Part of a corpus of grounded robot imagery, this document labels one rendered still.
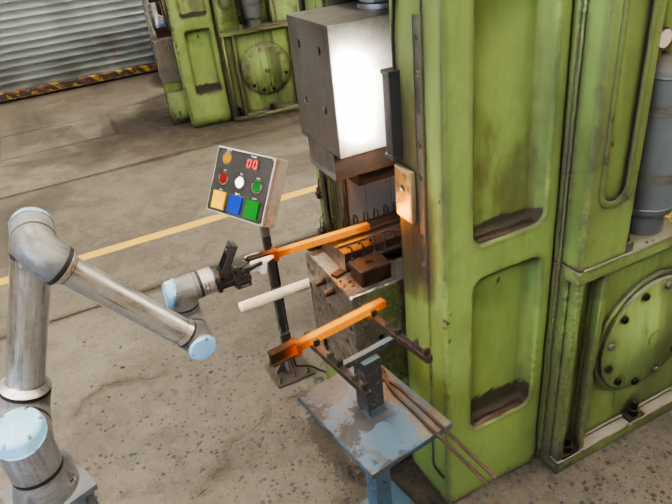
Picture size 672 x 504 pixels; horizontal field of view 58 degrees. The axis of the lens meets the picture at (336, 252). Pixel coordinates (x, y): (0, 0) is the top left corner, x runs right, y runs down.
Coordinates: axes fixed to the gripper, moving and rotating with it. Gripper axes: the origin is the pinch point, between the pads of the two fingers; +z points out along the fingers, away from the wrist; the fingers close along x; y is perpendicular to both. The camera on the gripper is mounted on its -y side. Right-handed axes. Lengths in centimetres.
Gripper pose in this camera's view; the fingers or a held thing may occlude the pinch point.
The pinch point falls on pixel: (268, 254)
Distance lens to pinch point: 209.4
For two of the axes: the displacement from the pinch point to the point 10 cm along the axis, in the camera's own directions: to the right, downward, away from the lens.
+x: 4.4, 4.2, -7.9
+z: 8.9, -3.2, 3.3
